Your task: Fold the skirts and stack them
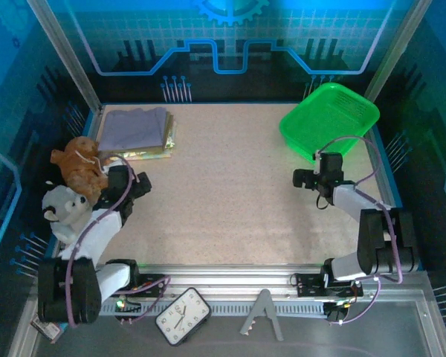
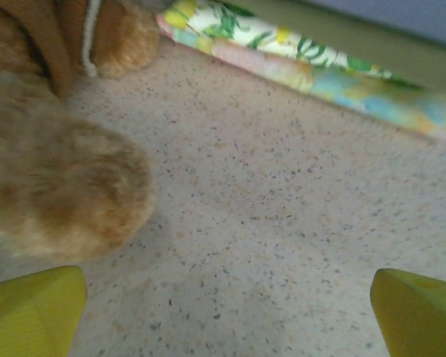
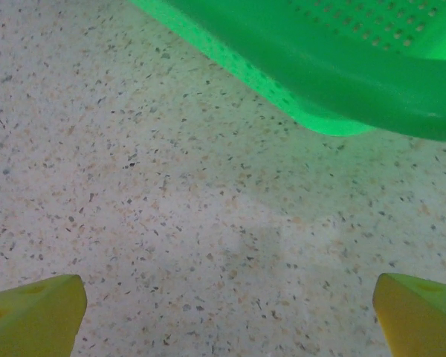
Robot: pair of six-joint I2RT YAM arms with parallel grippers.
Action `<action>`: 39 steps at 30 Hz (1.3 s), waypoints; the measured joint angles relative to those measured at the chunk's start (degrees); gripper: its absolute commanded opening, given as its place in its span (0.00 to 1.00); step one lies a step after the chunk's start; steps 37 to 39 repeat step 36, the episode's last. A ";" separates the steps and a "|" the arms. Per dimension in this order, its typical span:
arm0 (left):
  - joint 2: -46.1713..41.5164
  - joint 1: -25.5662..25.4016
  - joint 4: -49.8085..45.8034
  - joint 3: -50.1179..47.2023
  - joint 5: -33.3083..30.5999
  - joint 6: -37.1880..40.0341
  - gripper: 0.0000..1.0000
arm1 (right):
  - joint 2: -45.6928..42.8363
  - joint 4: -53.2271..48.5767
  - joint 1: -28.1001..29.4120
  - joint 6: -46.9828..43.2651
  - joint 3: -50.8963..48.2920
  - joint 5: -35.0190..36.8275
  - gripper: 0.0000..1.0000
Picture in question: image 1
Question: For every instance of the pastel floral skirt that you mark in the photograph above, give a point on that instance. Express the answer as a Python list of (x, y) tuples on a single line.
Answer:
[(145, 157)]

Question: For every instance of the lavender grey skirt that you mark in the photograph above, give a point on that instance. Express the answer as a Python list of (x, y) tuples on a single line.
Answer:
[(134, 128)]

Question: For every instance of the olive green skirt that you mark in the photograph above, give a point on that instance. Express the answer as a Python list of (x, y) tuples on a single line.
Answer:
[(167, 134)]

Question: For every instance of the lemon print skirt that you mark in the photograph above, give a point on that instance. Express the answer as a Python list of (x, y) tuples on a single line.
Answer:
[(172, 137)]

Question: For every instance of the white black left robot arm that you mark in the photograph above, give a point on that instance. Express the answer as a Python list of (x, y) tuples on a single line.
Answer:
[(70, 290)]

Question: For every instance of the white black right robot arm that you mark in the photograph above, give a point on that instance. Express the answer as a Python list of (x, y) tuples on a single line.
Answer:
[(379, 241)]

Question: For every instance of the brown plush toy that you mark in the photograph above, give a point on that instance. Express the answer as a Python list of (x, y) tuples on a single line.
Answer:
[(78, 163)]

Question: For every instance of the grey white husky plush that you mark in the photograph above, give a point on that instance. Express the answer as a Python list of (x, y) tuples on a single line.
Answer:
[(65, 212)]

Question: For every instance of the green plastic basket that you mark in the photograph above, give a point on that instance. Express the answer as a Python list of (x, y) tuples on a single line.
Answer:
[(331, 119)]

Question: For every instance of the black white alarm clock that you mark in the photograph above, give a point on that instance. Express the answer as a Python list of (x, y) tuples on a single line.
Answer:
[(182, 316)]

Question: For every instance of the silver metal stand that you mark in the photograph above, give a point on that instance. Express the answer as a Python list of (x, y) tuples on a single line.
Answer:
[(262, 312)]

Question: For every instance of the marker pen pack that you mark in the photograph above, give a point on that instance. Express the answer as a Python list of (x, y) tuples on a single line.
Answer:
[(48, 329)]

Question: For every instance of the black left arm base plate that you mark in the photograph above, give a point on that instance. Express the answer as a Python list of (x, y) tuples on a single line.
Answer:
[(152, 284)]

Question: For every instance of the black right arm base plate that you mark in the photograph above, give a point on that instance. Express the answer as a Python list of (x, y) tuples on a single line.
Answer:
[(308, 286)]

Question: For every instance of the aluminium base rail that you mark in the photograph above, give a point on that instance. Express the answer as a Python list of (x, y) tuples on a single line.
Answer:
[(230, 275)]

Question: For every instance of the aluminium frame post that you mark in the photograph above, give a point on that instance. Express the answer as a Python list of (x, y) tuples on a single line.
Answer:
[(67, 56), (397, 48)]

